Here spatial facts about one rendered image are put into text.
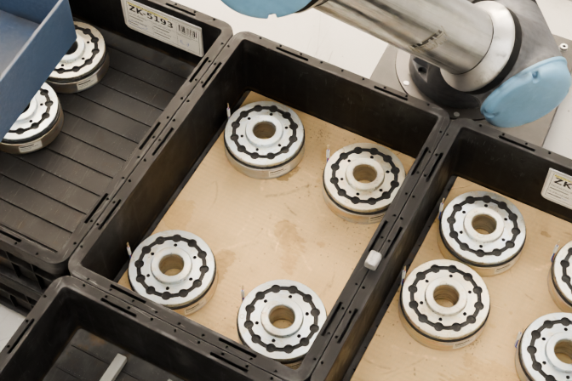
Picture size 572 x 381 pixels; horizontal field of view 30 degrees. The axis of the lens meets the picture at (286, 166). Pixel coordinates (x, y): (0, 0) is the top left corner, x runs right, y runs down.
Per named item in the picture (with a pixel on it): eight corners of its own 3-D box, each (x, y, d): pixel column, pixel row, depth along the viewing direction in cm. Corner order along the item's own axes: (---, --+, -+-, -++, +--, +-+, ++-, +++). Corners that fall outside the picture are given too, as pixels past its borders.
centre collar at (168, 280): (161, 243, 127) (160, 241, 126) (199, 256, 126) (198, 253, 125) (143, 277, 124) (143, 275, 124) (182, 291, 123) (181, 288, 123)
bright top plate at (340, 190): (351, 132, 136) (351, 129, 136) (420, 168, 133) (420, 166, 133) (308, 187, 132) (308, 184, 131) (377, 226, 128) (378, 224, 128)
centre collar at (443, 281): (436, 271, 124) (437, 269, 124) (474, 291, 123) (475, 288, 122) (416, 304, 122) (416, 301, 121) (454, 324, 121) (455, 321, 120)
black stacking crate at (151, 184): (243, 86, 147) (239, 31, 137) (442, 168, 139) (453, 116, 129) (81, 317, 127) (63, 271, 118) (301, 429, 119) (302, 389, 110)
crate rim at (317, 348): (239, 38, 139) (238, 26, 137) (453, 124, 131) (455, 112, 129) (64, 280, 119) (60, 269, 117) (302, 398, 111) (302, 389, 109)
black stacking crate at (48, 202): (62, 11, 155) (47, -46, 145) (241, 85, 147) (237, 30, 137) (-117, 218, 135) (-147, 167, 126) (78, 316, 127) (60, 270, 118)
